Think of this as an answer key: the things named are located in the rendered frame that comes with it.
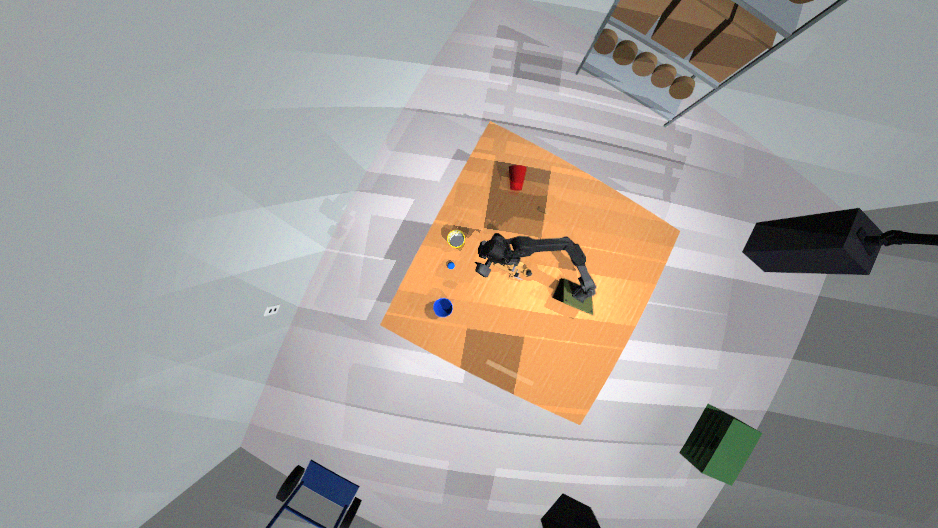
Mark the yellow mug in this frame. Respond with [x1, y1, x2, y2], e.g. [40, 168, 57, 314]
[447, 230, 465, 248]

